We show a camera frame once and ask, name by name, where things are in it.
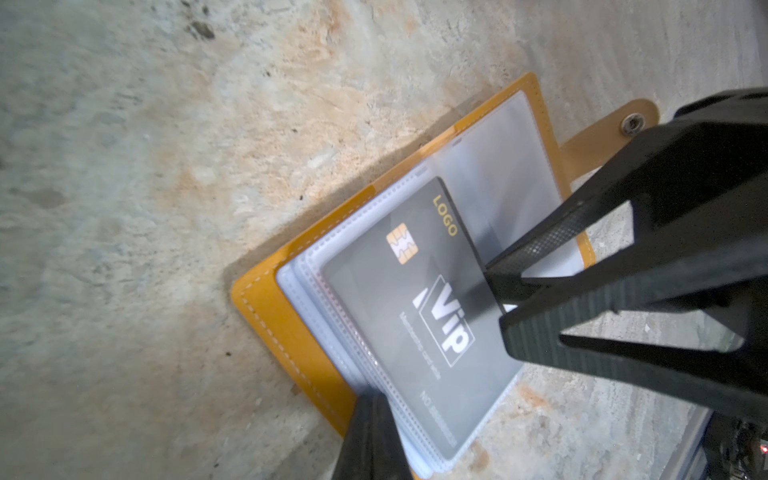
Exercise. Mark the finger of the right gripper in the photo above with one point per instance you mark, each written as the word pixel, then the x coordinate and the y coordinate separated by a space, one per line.
pixel 725 274

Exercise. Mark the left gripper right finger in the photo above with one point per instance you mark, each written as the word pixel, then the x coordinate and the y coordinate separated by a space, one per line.
pixel 388 457

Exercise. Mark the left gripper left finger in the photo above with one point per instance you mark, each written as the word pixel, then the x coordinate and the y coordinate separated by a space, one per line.
pixel 355 457

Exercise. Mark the yellow leather card holder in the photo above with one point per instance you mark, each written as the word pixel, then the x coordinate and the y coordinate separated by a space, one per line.
pixel 504 171

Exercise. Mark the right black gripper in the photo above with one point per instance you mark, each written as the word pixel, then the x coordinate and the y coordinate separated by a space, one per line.
pixel 713 145

